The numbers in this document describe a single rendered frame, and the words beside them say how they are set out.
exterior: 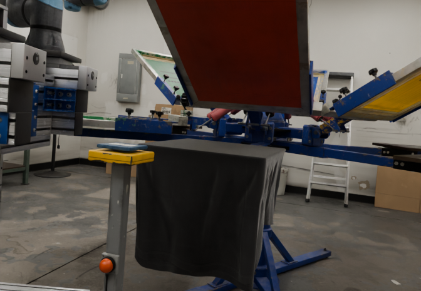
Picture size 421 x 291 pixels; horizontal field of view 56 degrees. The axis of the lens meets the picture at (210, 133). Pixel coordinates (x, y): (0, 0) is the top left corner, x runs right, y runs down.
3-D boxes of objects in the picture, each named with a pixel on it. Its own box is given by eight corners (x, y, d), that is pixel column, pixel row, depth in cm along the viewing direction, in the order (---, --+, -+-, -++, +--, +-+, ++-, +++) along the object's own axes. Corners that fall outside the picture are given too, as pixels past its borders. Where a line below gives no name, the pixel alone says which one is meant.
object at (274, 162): (255, 290, 126) (267, 157, 124) (244, 287, 127) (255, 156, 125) (277, 246, 170) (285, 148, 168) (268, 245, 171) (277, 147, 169)
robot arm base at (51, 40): (16, 48, 151) (17, 22, 150) (34, 54, 166) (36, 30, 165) (56, 51, 151) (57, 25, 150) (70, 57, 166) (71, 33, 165)
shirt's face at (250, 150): (263, 159, 123) (264, 157, 123) (137, 144, 136) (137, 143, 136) (284, 149, 168) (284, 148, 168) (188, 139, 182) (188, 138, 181)
